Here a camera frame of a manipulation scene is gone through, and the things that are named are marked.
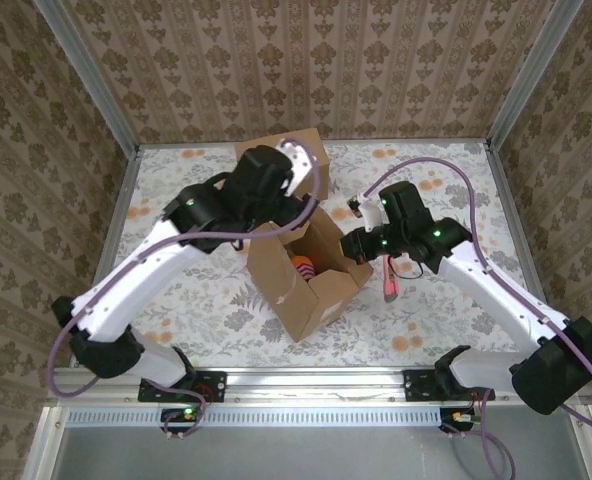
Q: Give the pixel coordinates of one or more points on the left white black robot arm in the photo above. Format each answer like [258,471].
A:
[141,285]

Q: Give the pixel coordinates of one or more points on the cardboard express box with label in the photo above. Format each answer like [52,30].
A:
[301,315]

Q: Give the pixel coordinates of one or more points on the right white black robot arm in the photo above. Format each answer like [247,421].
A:
[501,295]

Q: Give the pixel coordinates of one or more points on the plain cardboard express box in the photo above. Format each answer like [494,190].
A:
[322,145]

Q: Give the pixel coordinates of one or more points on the aluminium side rail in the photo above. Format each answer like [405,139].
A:
[509,200]
[121,210]

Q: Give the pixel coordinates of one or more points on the aluminium rear rail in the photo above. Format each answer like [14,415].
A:
[401,142]

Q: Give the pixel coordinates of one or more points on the striped doll toy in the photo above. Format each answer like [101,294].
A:
[303,267]

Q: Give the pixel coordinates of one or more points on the aluminium frame post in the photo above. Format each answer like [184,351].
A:
[531,75]
[95,75]

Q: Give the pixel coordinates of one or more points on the pink utility knife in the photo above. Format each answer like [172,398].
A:
[391,285]

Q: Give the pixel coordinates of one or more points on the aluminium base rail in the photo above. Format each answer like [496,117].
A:
[316,382]

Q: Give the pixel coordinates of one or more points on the black controller board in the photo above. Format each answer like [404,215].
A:
[451,417]
[176,416]

